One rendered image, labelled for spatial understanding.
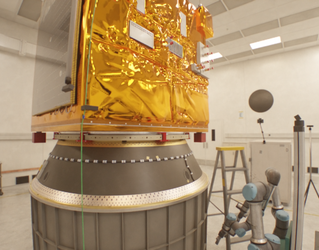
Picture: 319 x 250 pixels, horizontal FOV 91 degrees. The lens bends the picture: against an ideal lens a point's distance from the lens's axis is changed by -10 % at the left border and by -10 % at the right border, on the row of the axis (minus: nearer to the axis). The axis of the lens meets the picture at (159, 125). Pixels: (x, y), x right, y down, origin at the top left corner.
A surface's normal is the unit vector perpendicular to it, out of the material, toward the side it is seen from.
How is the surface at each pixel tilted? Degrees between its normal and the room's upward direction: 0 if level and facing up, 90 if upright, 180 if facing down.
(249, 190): 83
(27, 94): 90
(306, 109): 90
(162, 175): 62
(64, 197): 43
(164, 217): 90
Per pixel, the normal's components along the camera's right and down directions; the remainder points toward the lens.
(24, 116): 0.77, -0.03
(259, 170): -0.64, -0.04
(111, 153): 0.07, -0.51
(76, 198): -0.11, -0.76
